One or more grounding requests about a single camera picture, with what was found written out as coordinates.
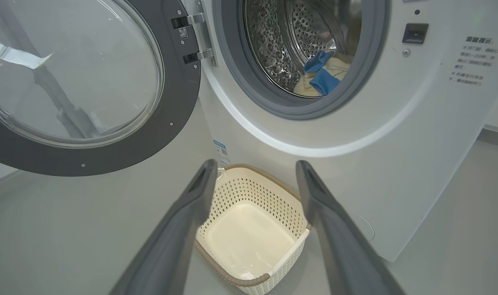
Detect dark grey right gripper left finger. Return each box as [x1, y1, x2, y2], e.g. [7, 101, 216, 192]
[109, 159, 219, 295]

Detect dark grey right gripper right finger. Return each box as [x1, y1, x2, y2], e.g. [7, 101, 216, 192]
[296, 160, 405, 295]

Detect dark round glass washer door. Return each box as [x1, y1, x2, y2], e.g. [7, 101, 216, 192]
[0, 0, 202, 177]

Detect yellow bear-print top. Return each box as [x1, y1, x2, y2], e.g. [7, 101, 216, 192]
[293, 76, 321, 98]

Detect yellow trousers with blue cuffs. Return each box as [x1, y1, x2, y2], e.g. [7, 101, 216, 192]
[304, 50, 355, 97]

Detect cream perforated laundry basket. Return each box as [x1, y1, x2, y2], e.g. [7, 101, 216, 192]
[193, 164, 313, 295]

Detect white front-load washing machine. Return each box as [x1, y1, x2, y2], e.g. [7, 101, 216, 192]
[179, 0, 498, 263]

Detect grey rubber door gasket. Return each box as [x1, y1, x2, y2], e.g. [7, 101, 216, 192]
[212, 0, 391, 120]

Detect metal washer door hinge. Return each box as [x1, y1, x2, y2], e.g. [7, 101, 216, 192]
[171, 0, 217, 67]

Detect black door latch socket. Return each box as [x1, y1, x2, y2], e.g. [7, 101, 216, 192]
[402, 23, 429, 44]

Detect round filter cover flap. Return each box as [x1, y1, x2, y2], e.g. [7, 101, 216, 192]
[353, 211, 375, 242]

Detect blue energy label sticker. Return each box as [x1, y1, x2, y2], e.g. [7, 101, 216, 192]
[213, 140, 232, 166]

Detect steel perforated washer drum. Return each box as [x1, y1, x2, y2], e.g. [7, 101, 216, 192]
[243, 0, 362, 98]

